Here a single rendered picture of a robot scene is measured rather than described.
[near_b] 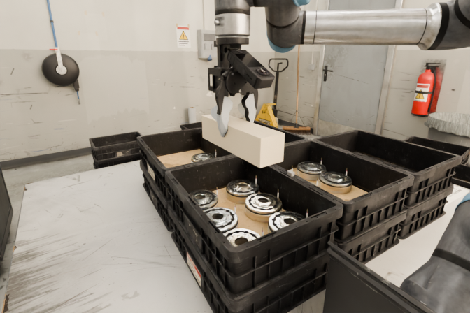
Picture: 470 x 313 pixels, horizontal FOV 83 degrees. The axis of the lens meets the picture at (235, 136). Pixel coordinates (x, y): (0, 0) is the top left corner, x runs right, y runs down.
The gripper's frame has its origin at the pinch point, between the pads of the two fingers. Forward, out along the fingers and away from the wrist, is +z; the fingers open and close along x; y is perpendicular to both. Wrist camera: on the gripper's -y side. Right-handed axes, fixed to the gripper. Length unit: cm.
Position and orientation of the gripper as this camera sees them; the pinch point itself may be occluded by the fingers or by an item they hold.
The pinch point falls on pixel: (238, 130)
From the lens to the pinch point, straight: 60.8
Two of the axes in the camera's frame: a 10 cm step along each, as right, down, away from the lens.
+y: -5.6, -2.4, 7.9
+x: -8.3, 1.6, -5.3
